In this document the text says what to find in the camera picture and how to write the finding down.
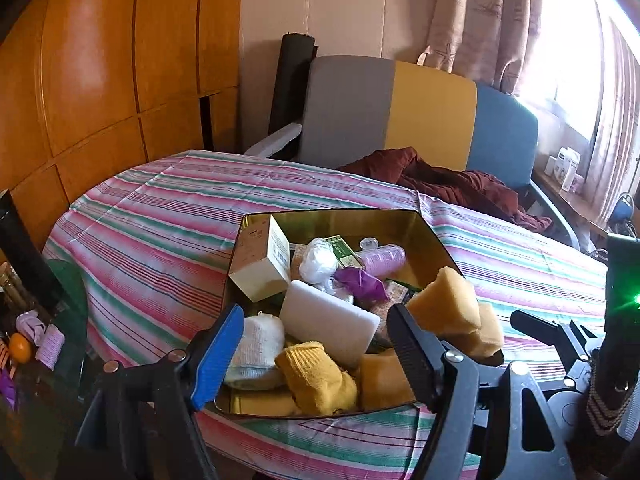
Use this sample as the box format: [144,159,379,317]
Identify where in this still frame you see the purple snack packet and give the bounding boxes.
[333,266,388,301]

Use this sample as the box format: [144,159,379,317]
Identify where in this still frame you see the yellow knitted sock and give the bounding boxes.
[274,341,358,417]

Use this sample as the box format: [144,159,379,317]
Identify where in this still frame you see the white plastic bag ball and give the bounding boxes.
[298,237,338,285]

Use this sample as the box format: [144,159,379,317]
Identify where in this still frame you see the white knitted sock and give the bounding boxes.
[224,313,285,391]

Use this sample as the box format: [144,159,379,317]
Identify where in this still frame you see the pink hair roller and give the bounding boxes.
[356,236,406,278]

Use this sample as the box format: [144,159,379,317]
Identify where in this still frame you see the blue cup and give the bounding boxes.
[608,193,634,226]

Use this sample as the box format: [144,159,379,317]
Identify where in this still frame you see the grey yellow blue chair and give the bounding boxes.
[248,55,579,248]

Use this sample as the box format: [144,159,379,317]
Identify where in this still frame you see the maroon jacket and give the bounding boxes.
[340,148,552,233]

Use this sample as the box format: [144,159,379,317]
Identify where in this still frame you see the gold metal tray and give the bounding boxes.
[215,209,501,418]

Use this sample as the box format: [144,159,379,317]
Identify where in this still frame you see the tan sponge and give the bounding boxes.
[444,301,504,360]
[406,266,480,337]
[358,349,416,411]

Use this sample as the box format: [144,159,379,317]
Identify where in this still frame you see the pink patterned curtain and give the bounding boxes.
[418,0,639,217]

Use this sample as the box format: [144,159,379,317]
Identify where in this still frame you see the cracker snack packet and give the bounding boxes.
[368,280,420,347]

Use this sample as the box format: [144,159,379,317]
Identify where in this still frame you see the white boxes on shelf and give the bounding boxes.
[544,146,582,192]

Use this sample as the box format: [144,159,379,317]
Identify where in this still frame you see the orange wooden wardrobe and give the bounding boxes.
[1,0,241,247]

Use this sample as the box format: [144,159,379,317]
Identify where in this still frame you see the wooden side shelf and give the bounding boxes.
[532,169,611,240]

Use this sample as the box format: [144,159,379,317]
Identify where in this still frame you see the white foam block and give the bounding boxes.
[279,281,381,368]

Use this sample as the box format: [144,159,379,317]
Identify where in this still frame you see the striped pink green tablecloth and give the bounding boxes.
[44,151,606,479]

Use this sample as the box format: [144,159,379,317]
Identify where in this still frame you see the green white medicine box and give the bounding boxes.
[324,235,362,269]

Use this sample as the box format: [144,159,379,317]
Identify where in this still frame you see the orange fruit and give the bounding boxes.
[9,333,32,364]

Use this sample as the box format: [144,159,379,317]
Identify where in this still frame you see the green glass side table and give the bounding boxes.
[1,259,88,479]

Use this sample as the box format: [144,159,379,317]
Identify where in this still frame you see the beige medicine box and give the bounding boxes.
[229,214,291,302]

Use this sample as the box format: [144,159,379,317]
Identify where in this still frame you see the pink white cloth item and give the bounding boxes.
[15,310,65,370]

